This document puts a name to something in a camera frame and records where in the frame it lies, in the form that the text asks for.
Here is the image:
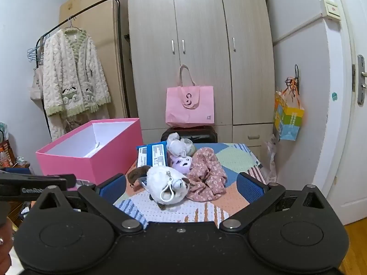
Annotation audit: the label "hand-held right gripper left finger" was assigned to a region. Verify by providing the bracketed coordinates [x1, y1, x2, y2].
[34, 173, 144, 233]

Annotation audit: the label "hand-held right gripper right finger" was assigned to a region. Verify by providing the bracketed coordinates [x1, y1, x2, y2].
[219, 172, 330, 233]

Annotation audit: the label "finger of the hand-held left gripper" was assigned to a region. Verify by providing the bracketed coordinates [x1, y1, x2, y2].
[43, 174, 77, 191]
[0, 167, 31, 176]

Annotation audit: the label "pink storage box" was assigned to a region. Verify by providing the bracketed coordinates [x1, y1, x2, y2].
[36, 117, 143, 186]

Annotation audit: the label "pink floral cloth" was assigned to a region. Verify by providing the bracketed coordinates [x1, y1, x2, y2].
[186, 147, 228, 201]

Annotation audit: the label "blue and white packet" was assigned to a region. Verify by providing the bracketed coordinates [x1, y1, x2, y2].
[136, 143, 168, 188]

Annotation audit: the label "purple plush toy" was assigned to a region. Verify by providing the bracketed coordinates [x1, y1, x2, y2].
[169, 154, 193, 175]

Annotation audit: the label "white fluffy plush toy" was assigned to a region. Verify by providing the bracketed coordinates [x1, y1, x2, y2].
[166, 132, 196, 157]

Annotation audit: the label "person's left hand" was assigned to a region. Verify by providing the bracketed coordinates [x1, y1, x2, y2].
[0, 222, 14, 275]

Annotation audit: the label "wooden nightstand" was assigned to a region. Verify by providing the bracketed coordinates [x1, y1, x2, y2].
[6, 162, 31, 227]

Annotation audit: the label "pile of snack packets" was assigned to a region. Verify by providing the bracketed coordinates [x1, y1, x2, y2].
[0, 122, 16, 168]

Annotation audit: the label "patchwork blanket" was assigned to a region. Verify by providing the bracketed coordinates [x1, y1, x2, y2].
[113, 143, 268, 224]

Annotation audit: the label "clear plastic bag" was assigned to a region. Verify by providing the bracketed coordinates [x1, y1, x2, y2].
[266, 134, 279, 184]

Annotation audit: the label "cream fleece pants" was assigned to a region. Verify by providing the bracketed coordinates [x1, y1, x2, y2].
[47, 106, 111, 142]

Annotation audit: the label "black suitcase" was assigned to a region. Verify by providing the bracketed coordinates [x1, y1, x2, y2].
[161, 125, 218, 144]

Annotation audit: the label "colourful paper gift bag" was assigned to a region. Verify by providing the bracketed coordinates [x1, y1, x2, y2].
[273, 76, 305, 141]

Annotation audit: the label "beige canvas tote bag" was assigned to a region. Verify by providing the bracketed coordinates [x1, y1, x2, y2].
[30, 64, 45, 101]

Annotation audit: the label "pink tote bag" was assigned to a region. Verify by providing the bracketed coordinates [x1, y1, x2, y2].
[165, 65, 214, 128]

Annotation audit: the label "cream fleece jacket green trim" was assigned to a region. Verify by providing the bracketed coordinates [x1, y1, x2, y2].
[42, 27, 112, 118]

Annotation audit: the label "white door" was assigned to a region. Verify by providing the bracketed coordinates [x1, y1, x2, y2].
[330, 0, 367, 226]

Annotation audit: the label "black clothes rack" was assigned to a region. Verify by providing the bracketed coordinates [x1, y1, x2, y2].
[40, 0, 131, 119]

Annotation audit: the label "beige three-door wardrobe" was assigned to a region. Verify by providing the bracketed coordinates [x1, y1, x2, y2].
[125, 0, 276, 164]

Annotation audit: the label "large cardboard box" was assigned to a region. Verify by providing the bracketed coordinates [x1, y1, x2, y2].
[59, 0, 129, 119]

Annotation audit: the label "blue wire hangers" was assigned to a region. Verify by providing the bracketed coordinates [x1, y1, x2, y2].
[27, 33, 48, 63]

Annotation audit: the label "metal door handle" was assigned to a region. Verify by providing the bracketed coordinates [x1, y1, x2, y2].
[352, 54, 367, 105]

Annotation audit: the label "cream light switch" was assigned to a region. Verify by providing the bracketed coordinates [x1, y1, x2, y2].
[320, 0, 342, 21]

